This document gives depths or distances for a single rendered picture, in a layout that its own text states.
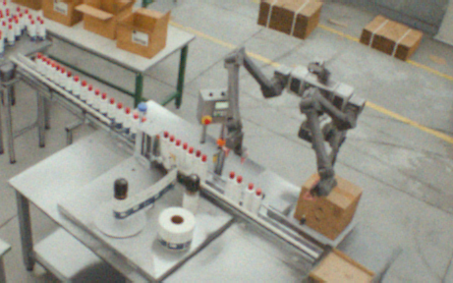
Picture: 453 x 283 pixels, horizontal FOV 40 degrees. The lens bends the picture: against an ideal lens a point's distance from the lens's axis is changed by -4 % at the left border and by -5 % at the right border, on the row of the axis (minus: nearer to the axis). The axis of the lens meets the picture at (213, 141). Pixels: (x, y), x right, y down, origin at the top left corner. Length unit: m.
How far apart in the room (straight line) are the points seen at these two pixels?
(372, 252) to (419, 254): 1.40
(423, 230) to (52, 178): 3.07
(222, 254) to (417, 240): 2.20
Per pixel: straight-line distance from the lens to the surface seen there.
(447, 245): 5.50
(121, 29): 5.39
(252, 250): 3.73
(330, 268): 3.75
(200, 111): 3.75
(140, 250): 3.57
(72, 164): 4.16
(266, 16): 7.81
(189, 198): 3.65
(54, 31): 5.73
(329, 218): 3.80
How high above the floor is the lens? 3.52
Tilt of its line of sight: 37 degrees down
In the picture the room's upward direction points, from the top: 9 degrees clockwise
